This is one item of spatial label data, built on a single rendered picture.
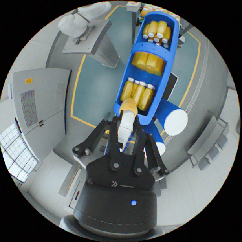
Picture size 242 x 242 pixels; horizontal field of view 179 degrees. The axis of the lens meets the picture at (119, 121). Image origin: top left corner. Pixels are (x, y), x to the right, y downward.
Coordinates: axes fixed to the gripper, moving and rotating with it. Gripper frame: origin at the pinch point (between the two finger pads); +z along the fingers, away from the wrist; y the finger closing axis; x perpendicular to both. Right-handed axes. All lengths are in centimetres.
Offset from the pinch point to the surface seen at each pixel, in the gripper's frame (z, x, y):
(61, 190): -22, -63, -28
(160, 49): 21.1, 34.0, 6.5
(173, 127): 41, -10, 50
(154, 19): 34, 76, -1
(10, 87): -3, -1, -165
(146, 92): 32.3, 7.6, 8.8
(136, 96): 35.6, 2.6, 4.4
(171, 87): 130, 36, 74
